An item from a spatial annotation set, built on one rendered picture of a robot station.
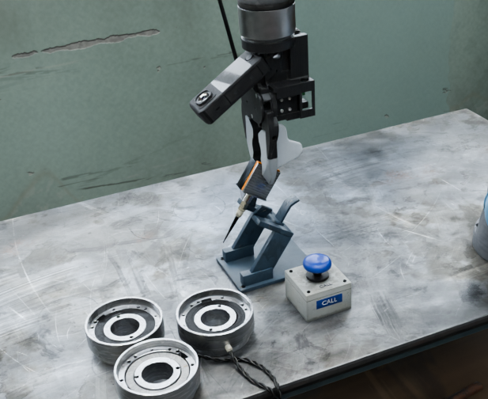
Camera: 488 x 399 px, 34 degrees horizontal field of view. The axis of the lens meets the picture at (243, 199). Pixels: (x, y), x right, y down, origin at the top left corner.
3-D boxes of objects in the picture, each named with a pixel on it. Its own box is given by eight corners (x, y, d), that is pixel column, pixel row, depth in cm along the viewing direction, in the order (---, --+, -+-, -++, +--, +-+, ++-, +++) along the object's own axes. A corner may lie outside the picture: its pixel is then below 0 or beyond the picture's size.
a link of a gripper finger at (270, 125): (282, 161, 108) (276, 98, 104) (272, 163, 107) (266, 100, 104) (268, 151, 112) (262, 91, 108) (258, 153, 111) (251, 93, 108)
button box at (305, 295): (307, 323, 109) (306, 294, 107) (285, 295, 115) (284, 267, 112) (358, 306, 111) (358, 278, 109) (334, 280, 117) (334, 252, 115)
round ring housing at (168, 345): (153, 434, 93) (149, 408, 91) (101, 393, 99) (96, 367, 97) (218, 387, 99) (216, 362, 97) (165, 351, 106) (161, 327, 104)
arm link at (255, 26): (251, 15, 98) (226, 0, 105) (253, 50, 101) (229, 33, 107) (304, 5, 101) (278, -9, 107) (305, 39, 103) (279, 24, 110)
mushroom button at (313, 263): (311, 299, 110) (310, 269, 107) (298, 284, 113) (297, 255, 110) (337, 291, 111) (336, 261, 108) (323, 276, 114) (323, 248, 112)
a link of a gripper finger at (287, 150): (308, 182, 112) (304, 120, 109) (271, 192, 110) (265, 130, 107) (299, 176, 115) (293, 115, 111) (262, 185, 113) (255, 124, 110)
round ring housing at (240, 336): (170, 322, 111) (167, 298, 109) (240, 303, 114) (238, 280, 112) (191, 368, 102) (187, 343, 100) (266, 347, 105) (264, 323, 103)
